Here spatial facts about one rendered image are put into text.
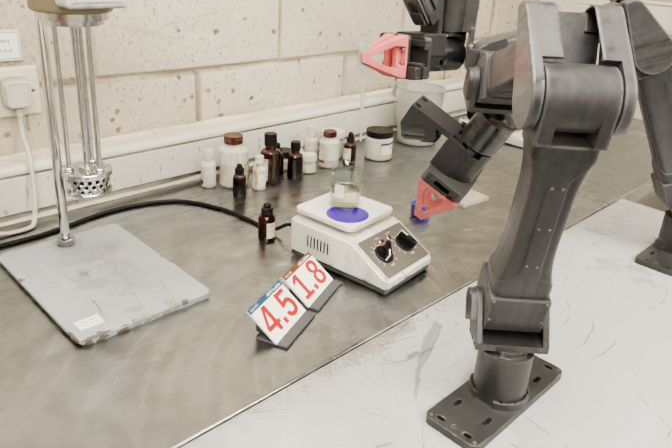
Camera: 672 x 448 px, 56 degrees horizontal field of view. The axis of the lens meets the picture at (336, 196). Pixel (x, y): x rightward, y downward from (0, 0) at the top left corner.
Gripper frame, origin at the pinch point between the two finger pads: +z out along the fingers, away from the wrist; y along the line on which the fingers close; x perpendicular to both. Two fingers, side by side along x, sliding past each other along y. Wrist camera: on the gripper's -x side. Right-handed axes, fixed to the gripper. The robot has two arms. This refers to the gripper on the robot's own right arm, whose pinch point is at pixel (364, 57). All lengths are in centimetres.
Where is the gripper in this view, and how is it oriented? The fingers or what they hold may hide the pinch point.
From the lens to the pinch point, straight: 99.5
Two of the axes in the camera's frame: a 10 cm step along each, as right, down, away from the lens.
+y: 5.8, 2.7, -7.7
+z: -8.1, 1.6, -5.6
